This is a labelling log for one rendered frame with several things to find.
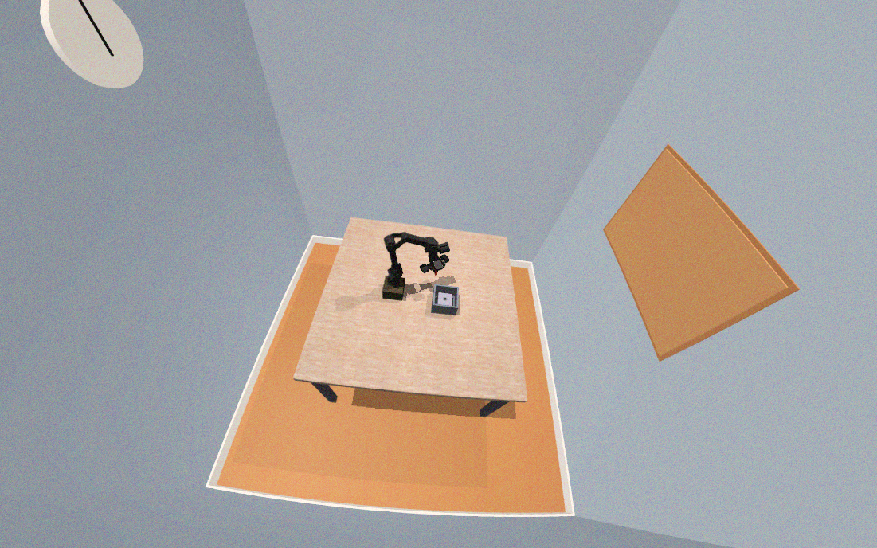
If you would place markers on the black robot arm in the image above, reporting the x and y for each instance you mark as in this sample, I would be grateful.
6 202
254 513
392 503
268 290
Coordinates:
431 247

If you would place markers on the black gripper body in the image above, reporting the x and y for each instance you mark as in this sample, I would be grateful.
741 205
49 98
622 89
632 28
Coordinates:
425 268

